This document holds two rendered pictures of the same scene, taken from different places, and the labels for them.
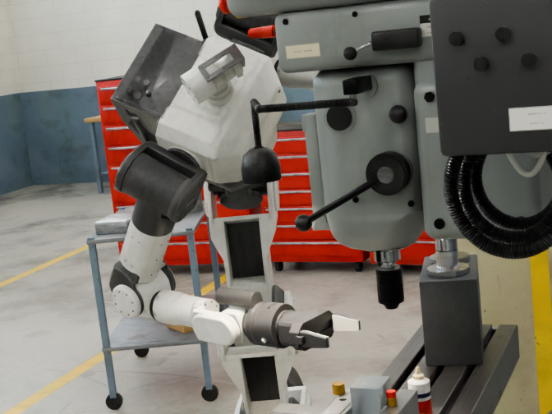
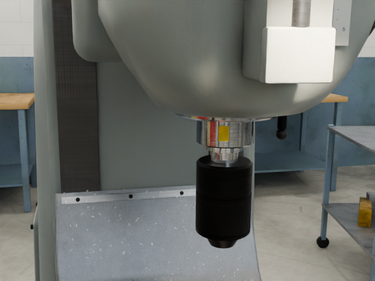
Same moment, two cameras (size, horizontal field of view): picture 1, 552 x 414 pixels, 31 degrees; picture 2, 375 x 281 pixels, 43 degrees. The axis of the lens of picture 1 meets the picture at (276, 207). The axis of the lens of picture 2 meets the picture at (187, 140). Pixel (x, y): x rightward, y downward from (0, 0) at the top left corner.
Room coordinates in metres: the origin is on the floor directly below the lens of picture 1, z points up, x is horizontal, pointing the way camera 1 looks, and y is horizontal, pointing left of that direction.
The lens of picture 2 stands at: (2.00, 0.10, 1.36)
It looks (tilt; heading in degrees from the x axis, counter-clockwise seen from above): 12 degrees down; 234
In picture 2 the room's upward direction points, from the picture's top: 1 degrees clockwise
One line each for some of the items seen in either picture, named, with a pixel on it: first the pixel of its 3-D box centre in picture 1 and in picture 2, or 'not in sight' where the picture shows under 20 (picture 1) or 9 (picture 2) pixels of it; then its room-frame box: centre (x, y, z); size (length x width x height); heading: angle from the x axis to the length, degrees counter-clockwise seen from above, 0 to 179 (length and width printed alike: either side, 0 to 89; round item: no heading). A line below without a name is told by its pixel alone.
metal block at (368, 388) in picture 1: (371, 398); not in sight; (1.61, -0.13, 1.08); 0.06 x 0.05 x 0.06; 154
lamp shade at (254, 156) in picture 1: (260, 163); not in sight; (1.82, 0.02, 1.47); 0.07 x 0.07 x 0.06
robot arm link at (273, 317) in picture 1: (292, 328); not in sight; (1.89, -0.01, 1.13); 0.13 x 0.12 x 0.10; 141
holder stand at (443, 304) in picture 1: (452, 305); not in sight; (2.14, -0.36, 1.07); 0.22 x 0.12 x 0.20; 168
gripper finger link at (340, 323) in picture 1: (347, 323); not in sight; (1.88, -0.11, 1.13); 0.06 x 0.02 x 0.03; 51
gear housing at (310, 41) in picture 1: (391, 31); not in sight; (1.73, -0.23, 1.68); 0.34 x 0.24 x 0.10; 67
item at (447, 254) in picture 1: (447, 254); not in sight; (2.09, -0.35, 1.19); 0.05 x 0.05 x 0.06
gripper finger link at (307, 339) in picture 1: (313, 341); not in sight; (1.79, -0.04, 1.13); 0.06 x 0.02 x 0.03; 51
